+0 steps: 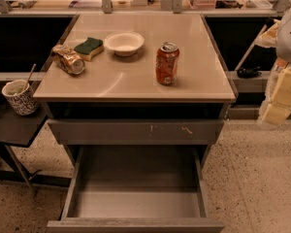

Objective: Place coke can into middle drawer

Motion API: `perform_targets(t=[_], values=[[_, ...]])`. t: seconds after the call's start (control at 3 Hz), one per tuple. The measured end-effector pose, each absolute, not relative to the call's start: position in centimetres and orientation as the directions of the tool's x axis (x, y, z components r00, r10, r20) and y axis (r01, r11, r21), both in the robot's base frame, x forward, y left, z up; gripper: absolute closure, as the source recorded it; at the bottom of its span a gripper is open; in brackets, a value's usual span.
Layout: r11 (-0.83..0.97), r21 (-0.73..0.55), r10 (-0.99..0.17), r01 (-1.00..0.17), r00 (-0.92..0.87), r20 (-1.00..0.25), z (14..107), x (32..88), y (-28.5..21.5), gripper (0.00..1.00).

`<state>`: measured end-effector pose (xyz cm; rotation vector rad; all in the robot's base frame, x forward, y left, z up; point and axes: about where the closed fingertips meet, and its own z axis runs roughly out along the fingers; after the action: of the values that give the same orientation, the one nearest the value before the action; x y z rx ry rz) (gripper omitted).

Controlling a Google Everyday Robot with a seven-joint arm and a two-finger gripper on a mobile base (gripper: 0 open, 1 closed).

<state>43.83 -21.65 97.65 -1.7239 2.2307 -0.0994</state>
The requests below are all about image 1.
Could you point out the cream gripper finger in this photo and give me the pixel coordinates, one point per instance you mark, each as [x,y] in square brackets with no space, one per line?
[276,108]

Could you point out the red coke can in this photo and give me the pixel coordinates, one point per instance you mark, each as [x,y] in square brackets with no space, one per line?
[167,63]

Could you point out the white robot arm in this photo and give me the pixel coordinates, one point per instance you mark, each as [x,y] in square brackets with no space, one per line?
[283,50]

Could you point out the grey drawer cabinet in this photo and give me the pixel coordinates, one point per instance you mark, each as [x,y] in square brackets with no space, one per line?
[118,101]

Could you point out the open middle drawer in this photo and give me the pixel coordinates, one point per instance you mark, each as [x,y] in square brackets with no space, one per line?
[141,189]

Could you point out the black object on ledge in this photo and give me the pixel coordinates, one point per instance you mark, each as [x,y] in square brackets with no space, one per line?
[249,73]

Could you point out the white rod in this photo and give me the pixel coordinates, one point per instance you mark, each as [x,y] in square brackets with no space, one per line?
[250,48]

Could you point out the white bowl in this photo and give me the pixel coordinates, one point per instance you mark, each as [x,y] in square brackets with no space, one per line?
[124,43]

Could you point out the green yellow sponge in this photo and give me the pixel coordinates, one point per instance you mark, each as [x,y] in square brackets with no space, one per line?
[89,48]

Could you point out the wooden stir stick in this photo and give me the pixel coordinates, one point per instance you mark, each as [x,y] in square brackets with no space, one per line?
[29,77]

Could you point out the patterned paper cup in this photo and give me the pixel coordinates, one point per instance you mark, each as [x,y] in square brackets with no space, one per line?
[19,95]

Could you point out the dark side table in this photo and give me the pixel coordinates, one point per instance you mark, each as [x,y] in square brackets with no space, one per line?
[21,131]

